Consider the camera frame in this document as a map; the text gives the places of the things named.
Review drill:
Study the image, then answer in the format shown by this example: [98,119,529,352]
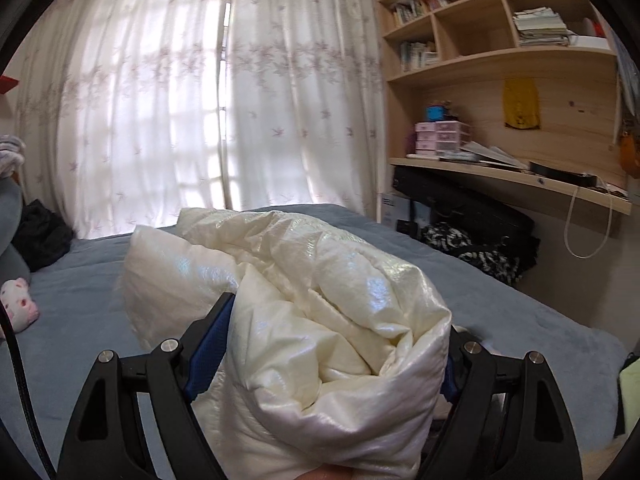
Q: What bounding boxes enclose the pink drawer organizer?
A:
[414,121,472,157]

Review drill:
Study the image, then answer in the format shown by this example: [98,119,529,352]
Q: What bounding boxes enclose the black cable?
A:
[0,305,56,480]

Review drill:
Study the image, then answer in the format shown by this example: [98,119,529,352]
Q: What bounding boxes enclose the black white patterned bag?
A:
[420,224,527,285]

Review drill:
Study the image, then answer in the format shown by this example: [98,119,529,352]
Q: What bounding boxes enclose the flat black case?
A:
[529,161,599,187]

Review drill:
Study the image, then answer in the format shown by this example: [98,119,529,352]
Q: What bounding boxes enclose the dark cloth pile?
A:
[11,199,76,273]

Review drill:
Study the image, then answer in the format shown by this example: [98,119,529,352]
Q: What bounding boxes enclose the loose papers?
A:
[440,141,529,169]

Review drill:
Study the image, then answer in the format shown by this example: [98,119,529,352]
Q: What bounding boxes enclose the stack of papers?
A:
[512,7,572,47]

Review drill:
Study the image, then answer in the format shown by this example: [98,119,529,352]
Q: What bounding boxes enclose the striped cloth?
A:
[0,135,27,177]

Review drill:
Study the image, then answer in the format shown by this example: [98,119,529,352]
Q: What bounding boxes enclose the yellow hanging cloth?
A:
[502,77,542,130]

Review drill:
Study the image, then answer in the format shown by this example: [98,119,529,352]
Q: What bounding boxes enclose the pink and white plush toy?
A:
[0,277,41,345]

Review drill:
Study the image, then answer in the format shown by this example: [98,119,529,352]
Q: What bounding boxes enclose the white puffer jacket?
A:
[120,206,453,480]

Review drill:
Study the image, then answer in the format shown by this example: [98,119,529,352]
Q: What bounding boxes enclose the bed with blue-grey sheet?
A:
[0,204,628,480]

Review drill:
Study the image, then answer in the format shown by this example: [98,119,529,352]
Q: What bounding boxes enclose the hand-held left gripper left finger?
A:
[56,291,236,480]

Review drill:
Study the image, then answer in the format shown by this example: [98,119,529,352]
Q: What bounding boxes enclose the orange hanging bag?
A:
[619,130,640,179]

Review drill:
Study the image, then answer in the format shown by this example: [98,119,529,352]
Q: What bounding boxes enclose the grey cushion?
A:
[0,180,32,286]

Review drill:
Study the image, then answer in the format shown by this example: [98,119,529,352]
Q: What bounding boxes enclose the white cardboard box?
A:
[380,192,414,227]

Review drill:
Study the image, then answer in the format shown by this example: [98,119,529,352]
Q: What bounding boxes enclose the light green cloth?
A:
[617,352,640,437]

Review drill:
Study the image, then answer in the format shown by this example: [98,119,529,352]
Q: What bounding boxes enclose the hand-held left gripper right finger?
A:
[417,325,583,480]

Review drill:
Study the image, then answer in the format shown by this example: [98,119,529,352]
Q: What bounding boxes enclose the wooden desk board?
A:
[390,157,633,238]

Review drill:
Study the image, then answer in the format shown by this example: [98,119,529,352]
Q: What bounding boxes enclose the row of books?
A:
[390,0,449,27]
[400,40,439,72]

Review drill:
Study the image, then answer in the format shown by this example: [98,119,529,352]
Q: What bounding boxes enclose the white floral curtain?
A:
[14,0,232,241]
[224,0,392,217]

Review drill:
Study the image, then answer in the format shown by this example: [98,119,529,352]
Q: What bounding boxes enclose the white cord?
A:
[564,185,614,260]

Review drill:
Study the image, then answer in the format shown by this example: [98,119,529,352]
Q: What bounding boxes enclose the wooden shelf unit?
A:
[369,0,640,181]

